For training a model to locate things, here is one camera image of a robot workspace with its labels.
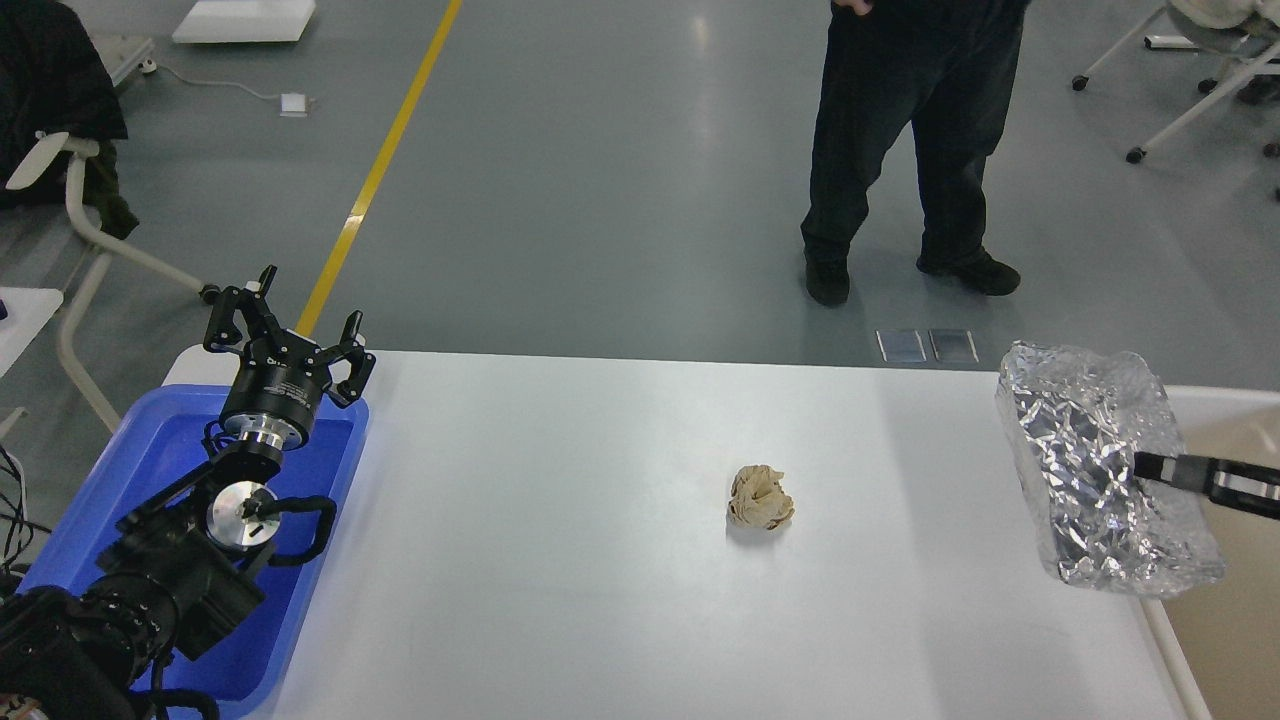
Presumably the white side table corner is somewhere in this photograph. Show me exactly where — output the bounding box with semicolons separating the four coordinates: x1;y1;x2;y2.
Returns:
1;286;64;377

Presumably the black cable bundle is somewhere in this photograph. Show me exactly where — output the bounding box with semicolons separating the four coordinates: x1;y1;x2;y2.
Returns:
0;445;51;582

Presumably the white flat floor box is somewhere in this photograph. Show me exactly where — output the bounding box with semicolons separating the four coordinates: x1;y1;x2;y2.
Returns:
172;1;316;44

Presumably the person in black clothes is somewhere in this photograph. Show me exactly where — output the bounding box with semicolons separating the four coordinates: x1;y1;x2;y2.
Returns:
800;0;1032;307

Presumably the silver foil bag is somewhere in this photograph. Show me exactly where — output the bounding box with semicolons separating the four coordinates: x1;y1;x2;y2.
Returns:
995;341;1228;600

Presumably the white chair with black jacket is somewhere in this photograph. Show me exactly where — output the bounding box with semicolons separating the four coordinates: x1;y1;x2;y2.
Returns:
3;1;220;432

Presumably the left metal floor plate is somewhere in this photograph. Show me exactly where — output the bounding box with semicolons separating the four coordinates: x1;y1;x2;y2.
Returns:
876;329;929;364

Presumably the white floor power adapter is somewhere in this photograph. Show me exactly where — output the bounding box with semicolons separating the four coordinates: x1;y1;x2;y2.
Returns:
279;94;310;118

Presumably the metal floor plate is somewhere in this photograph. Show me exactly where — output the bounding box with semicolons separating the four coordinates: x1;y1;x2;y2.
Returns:
876;329;929;364
928;329;980;365

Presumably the white rolling chair frame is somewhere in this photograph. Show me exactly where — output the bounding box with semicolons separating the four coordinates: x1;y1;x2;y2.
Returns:
1052;1;1277;225

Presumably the crumpled brown paper ball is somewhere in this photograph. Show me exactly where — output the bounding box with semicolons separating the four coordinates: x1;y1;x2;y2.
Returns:
726;464;795;530

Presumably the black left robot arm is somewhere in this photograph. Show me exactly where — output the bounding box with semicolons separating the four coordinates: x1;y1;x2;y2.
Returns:
3;266;376;719

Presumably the beige plastic bin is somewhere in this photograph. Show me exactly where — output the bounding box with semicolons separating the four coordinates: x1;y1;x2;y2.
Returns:
1164;386;1279;719

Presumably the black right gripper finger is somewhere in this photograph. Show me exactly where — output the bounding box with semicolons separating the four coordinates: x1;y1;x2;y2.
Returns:
1133;451;1279;520

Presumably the right metal floor plate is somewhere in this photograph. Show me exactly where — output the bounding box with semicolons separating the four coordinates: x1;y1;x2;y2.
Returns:
928;329;980;365

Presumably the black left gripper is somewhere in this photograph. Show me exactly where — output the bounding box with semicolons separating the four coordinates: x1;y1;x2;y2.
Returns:
205;266;378;451

